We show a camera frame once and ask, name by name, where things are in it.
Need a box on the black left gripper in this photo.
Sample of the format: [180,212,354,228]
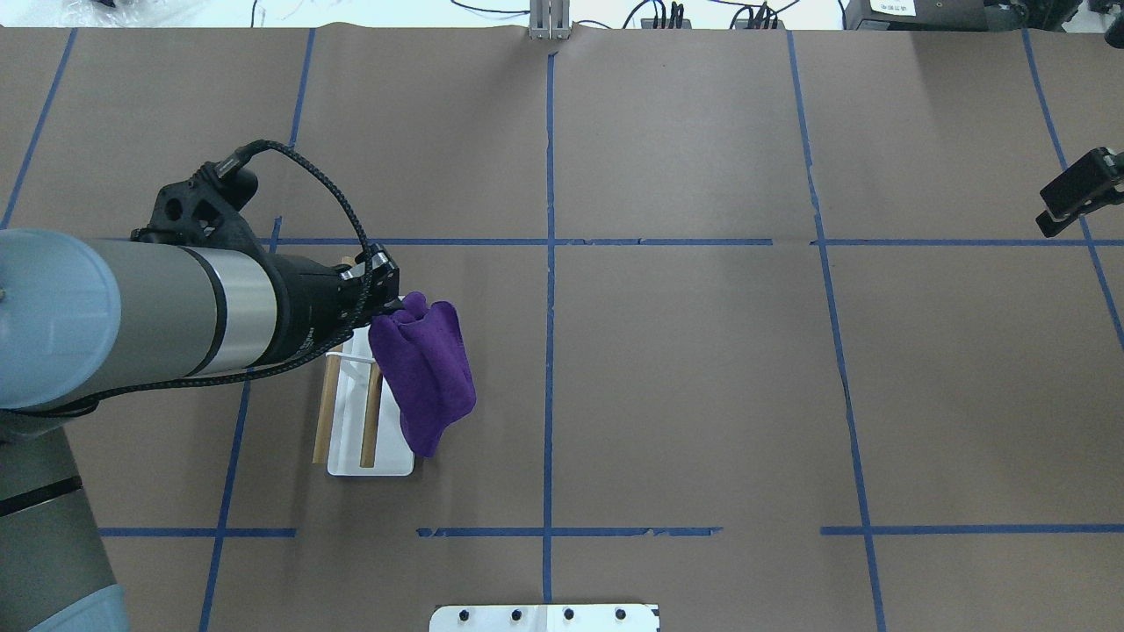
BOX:
[263,243,404,365]

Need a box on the purple microfiber towel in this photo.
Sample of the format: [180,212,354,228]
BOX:
[368,291,478,457]

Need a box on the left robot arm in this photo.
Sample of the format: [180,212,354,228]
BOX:
[3,229,398,631]

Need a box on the white towel rack base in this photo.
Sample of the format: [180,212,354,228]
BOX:
[326,327,416,478]

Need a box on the right wooden rack rod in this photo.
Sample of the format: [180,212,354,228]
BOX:
[312,255,357,464]

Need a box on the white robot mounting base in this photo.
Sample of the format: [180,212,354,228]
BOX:
[429,603,661,631]

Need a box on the white rack support bracket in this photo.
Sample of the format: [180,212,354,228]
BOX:
[327,351,381,387]

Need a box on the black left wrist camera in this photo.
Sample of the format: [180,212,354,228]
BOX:
[129,157,259,255]

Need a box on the black left camera cable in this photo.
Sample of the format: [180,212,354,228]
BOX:
[35,139,374,418]

